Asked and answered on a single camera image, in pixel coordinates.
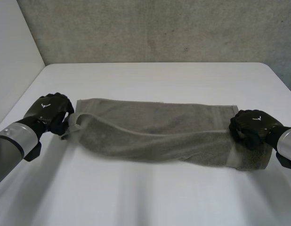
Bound grey towel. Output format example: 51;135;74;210
60;98;273;170

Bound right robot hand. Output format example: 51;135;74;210
228;109;291;152

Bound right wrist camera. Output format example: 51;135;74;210
275;151;291;170

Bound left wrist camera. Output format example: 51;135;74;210
24;140;42;162

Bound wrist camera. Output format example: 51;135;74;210
24;140;42;162
275;151;291;170

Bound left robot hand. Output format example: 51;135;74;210
16;92;75;142

